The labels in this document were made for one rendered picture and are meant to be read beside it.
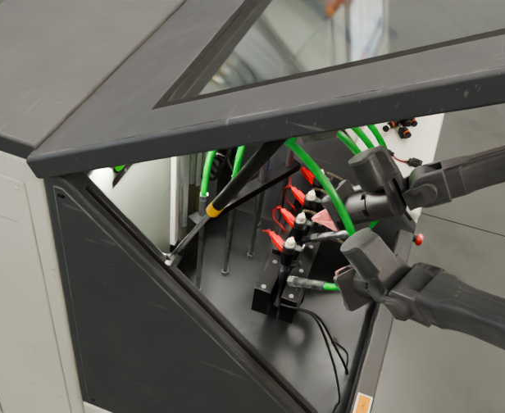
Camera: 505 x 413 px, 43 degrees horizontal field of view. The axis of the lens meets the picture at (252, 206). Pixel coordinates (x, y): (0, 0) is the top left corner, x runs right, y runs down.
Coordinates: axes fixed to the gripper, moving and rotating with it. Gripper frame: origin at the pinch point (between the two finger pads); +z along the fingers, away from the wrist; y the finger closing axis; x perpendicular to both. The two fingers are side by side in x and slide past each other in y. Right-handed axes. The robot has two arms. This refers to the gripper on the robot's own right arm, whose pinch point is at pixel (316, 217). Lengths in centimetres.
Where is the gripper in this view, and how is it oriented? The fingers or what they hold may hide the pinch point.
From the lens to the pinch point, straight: 126.6
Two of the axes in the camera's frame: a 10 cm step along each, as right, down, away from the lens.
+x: -5.8, 5.2, -6.3
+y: -4.9, -8.3, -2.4
